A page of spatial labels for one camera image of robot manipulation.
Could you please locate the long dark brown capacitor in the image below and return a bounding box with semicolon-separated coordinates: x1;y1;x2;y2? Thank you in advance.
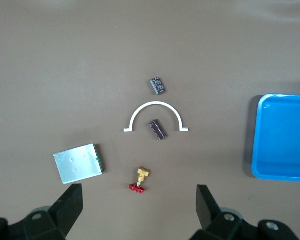
148;119;169;141

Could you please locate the brass valve red handle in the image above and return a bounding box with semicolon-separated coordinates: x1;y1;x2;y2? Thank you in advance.
128;166;151;195

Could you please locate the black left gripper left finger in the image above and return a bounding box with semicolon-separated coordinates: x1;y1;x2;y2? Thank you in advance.
0;184;84;240

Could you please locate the grey metal box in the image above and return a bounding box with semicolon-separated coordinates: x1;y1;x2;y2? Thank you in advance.
52;143;106;185

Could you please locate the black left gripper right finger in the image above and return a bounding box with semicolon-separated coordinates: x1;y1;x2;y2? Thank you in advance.
191;184;298;240

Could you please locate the white half-ring pipe clamp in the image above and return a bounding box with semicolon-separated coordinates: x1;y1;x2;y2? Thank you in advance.
123;100;190;133

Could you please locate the blue plastic tray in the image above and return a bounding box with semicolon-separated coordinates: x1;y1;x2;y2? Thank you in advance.
251;93;300;183

